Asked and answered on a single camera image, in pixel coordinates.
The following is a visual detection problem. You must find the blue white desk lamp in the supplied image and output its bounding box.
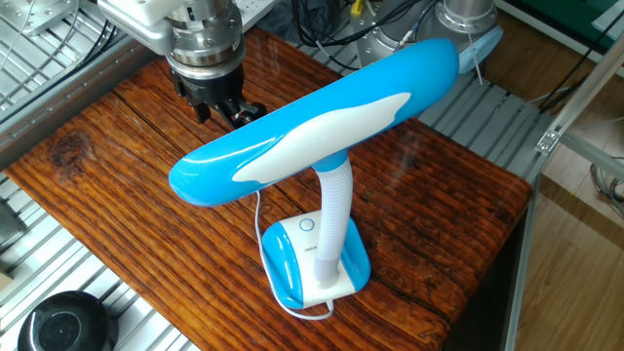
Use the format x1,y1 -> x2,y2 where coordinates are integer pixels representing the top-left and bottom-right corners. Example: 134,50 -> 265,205
168,37 -> 460,311

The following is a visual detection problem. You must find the grey table edge rail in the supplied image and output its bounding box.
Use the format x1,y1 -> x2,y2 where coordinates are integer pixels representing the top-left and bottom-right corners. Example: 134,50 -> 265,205
501,175 -> 542,351

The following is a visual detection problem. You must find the thin black cable pair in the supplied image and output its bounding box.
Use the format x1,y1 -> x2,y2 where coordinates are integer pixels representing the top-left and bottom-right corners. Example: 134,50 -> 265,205
0,21 -> 120,126

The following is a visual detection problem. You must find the grey cable bundle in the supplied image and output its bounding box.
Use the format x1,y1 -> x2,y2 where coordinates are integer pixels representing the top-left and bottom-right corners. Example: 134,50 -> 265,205
588,163 -> 624,218

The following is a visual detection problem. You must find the white power strip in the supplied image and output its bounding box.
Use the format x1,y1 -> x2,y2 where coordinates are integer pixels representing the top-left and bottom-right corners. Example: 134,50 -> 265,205
236,0 -> 280,31

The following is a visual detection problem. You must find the silver plate with holes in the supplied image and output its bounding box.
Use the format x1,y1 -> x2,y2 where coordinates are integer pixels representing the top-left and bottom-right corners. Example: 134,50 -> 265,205
0,0 -> 82,39

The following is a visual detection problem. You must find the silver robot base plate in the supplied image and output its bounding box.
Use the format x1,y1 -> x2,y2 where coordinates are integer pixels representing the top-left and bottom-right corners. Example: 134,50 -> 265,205
350,0 -> 440,67

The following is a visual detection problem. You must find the brown wooden board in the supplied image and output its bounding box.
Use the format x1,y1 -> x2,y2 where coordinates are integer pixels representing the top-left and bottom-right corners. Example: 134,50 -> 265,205
4,26 -> 533,351

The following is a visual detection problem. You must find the green board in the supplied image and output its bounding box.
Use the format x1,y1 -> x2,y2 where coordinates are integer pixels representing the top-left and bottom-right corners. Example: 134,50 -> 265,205
494,0 -> 624,53

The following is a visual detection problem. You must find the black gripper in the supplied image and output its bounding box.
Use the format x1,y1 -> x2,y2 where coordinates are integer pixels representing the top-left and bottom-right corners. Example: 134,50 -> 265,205
168,62 -> 268,131

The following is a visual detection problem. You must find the grey aluminium beam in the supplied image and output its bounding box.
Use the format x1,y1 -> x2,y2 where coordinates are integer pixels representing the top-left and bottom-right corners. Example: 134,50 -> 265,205
0,36 -> 165,170

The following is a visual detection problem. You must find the white lamp power cable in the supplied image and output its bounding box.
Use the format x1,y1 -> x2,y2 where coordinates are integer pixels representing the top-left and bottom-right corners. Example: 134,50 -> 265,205
253,190 -> 335,322

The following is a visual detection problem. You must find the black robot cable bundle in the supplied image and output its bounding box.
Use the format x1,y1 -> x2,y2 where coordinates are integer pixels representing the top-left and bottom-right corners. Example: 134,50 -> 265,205
292,0 -> 440,53

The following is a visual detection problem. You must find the black round speaker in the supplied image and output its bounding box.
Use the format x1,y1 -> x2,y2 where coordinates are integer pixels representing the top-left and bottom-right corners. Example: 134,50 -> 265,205
17,291 -> 120,351

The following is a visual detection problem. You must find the aluminium frame rail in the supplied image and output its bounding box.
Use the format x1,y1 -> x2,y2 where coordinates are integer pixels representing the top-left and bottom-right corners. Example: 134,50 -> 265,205
558,132 -> 624,179

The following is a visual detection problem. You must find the aluminium frame post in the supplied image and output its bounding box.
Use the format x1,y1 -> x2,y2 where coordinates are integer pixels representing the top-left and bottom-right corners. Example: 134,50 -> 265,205
534,31 -> 624,156

